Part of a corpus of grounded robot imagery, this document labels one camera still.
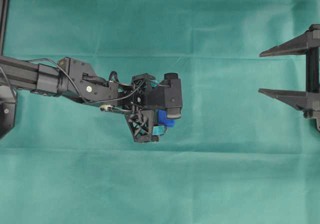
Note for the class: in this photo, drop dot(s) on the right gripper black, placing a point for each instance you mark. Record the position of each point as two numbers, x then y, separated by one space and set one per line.
305 44

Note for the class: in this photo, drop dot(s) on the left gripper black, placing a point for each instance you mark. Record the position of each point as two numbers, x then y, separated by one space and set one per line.
143 124

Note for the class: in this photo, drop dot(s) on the blue block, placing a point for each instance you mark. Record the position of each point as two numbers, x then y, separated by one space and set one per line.
163 120

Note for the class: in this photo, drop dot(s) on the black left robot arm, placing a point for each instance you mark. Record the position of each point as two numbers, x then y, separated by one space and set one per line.
70 78

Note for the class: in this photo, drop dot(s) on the green table cloth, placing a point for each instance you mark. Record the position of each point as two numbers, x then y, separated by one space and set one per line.
235 156

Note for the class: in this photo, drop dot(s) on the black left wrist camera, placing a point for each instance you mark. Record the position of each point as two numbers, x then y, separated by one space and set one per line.
172 93

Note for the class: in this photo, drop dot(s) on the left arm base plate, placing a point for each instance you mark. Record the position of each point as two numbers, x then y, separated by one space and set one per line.
8 104

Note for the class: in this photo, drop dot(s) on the black frame rail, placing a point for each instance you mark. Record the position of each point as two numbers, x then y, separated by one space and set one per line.
4 4

